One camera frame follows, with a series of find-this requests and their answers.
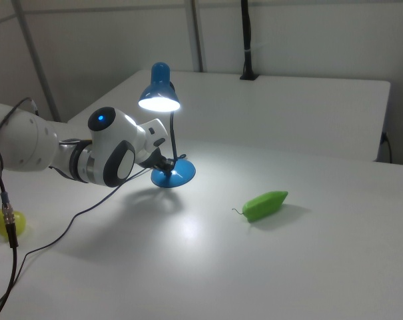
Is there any yellow-green pear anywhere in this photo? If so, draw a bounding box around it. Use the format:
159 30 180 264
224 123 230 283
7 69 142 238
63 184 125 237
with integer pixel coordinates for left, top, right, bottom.
0 205 28 239

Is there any green chili pepper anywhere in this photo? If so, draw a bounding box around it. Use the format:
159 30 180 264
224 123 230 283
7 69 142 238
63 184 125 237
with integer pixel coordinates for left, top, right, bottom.
232 190 289 223

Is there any black wall plug cable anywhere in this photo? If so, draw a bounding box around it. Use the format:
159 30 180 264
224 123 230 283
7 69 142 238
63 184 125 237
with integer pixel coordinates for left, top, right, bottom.
380 131 394 164

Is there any blue gooseneck desk lamp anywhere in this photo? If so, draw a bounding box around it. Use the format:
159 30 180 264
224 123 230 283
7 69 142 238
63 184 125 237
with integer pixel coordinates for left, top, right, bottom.
137 61 197 189

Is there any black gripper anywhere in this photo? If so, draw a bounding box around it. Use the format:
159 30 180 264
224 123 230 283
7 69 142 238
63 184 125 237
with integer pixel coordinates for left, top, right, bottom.
139 148 176 176

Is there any grey partition post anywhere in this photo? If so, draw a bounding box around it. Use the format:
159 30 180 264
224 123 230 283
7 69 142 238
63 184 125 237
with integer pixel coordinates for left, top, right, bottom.
190 0 208 73
13 0 61 123

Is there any black arm cable with connector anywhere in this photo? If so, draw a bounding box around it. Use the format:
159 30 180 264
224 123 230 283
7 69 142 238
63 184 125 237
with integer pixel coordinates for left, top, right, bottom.
0 97 41 320

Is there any black clamped pole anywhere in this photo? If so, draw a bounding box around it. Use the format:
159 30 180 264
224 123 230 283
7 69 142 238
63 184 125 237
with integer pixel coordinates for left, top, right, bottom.
238 0 259 81

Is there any dark lamp power cord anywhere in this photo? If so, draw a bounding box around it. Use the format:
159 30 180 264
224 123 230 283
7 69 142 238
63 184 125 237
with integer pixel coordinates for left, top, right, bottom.
0 153 189 320

